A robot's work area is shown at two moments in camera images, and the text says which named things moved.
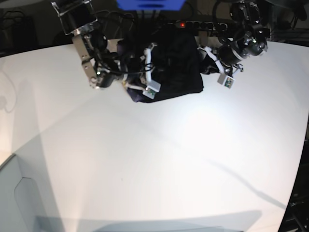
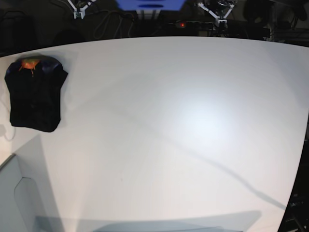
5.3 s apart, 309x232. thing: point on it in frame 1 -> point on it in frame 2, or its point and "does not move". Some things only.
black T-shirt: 175,67 -> 35,84
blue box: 150,5 does not move
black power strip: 199,25 does not move
